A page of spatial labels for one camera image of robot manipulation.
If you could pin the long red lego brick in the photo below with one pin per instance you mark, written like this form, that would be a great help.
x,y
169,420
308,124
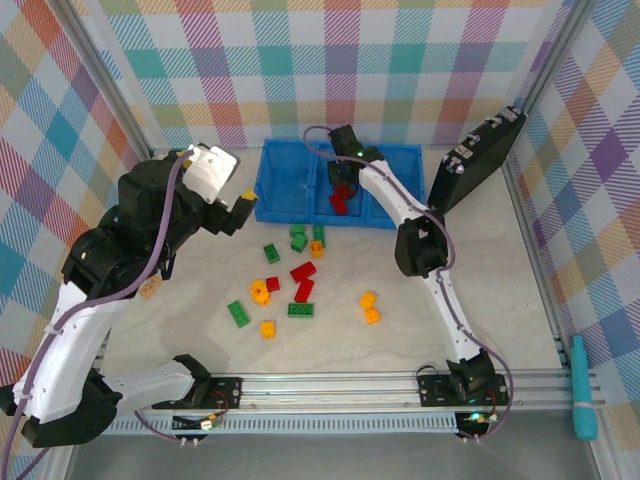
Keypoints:
x,y
303,271
338,205
304,290
342,191

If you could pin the small green lego brick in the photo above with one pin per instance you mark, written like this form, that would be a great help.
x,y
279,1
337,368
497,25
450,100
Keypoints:
x,y
297,230
299,243

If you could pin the yellow lego brick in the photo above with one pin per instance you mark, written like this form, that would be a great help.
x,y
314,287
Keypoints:
x,y
367,299
268,329
372,315
316,249

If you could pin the small red lego brick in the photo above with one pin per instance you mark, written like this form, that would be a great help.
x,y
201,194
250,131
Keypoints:
x,y
272,284

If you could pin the round yellow lego red dot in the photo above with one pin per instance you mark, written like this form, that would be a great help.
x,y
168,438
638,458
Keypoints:
x,y
259,291

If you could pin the long green lego brick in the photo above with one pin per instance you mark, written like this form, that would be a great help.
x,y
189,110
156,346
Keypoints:
x,y
238,313
301,310

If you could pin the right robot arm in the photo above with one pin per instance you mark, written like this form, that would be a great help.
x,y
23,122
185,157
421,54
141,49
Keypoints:
x,y
450,310

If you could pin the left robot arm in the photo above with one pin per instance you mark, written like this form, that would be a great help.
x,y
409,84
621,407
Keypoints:
x,y
75,340

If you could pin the blue plastic bin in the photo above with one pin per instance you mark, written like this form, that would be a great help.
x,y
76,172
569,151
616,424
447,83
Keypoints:
x,y
320,200
400,165
285,180

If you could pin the black hard case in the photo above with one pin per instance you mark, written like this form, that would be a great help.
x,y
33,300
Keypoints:
x,y
480,160

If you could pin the small power connector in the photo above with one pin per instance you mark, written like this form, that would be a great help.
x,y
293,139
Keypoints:
x,y
475,417
212,423

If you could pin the teal cylinder with white band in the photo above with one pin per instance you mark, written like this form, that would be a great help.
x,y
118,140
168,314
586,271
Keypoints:
x,y
583,390

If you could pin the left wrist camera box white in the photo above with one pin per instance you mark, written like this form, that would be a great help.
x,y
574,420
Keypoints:
x,y
210,170

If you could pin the aluminium frame post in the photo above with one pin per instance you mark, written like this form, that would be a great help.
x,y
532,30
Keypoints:
x,y
107,85
555,55

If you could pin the long aluminium base rail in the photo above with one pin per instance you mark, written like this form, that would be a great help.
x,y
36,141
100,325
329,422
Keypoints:
x,y
325,392

